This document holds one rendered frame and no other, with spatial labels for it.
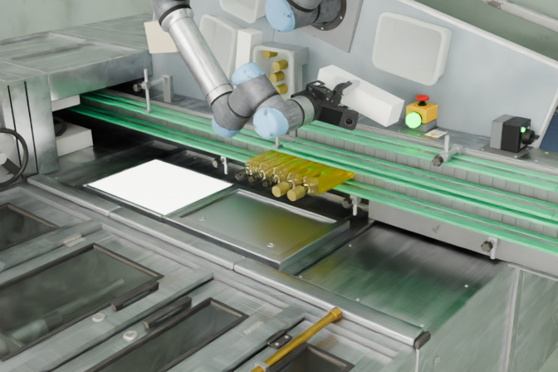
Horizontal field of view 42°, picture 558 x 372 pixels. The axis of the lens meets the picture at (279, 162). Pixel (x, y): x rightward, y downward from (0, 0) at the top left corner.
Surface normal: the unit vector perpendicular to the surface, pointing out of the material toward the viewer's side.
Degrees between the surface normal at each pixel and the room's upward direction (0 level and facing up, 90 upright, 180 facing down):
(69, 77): 90
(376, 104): 0
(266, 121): 1
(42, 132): 90
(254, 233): 90
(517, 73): 0
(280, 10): 10
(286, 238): 90
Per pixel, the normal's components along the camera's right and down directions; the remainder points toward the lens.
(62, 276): -0.01, -0.93
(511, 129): -0.64, 0.29
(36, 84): 0.77, 0.22
